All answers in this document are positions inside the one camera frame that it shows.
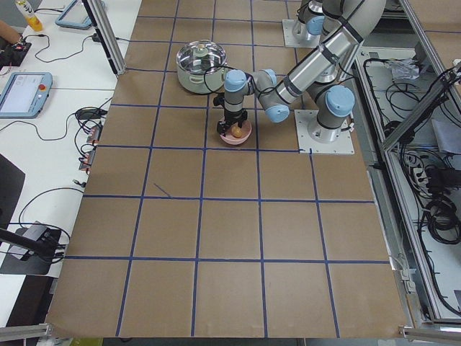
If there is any blue teach pendant far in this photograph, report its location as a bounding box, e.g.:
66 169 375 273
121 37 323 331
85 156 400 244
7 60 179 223
55 0 94 30

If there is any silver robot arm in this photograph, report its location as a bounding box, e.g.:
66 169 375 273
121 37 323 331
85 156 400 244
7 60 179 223
213 1 386 136
292 0 342 48

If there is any pale green cooking pot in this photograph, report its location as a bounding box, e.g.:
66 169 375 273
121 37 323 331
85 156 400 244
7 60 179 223
176 40 228 95

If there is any black usb hub box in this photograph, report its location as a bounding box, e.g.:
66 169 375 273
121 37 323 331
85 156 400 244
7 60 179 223
23 223 61 254

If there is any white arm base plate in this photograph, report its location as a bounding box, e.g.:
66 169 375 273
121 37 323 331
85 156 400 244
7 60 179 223
282 16 324 48
295 110 355 155

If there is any glass pot lid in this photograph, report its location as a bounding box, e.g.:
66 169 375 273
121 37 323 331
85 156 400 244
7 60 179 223
176 40 227 74

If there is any orange juice bottle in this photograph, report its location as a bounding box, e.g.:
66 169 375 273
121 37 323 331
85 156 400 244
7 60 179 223
15 0 43 32

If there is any blue teach pendant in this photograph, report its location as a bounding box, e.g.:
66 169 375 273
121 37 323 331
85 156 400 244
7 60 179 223
1 72 53 120
55 0 94 30

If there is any pink bowl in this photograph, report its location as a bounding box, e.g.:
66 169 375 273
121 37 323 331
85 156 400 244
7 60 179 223
220 120 252 146

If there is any aluminium frame post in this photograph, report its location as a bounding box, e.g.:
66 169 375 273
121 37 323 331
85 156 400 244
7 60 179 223
82 0 126 76

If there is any brown egg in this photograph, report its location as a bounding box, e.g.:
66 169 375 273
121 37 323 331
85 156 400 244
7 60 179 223
230 125 243 138

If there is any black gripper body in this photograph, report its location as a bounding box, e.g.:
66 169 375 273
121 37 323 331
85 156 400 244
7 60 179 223
218 109 248 130

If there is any blue teach pendant near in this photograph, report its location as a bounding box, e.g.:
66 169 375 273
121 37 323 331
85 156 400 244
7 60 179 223
1 72 53 120

